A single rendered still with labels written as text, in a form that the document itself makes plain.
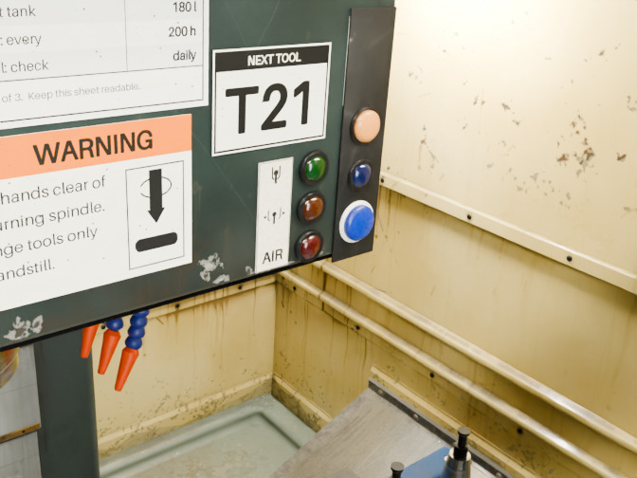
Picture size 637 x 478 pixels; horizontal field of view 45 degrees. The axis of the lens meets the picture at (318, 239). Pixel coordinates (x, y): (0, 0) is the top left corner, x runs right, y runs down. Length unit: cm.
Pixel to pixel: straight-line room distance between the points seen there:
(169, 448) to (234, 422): 20
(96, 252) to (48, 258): 3
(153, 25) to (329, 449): 139
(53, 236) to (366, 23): 27
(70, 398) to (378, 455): 68
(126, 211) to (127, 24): 12
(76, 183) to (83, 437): 103
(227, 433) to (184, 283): 159
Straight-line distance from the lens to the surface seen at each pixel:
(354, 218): 61
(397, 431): 175
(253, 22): 52
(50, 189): 47
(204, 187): 52
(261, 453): 206
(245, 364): 211
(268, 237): 57
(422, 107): 153
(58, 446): 146
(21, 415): 134
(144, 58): 48
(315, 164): 57
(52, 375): 138
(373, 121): 59
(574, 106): 132
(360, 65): 58
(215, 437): 210
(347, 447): 176
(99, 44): 47
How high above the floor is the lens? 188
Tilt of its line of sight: 23 degrees down
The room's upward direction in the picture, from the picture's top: 4 degrees clockwise
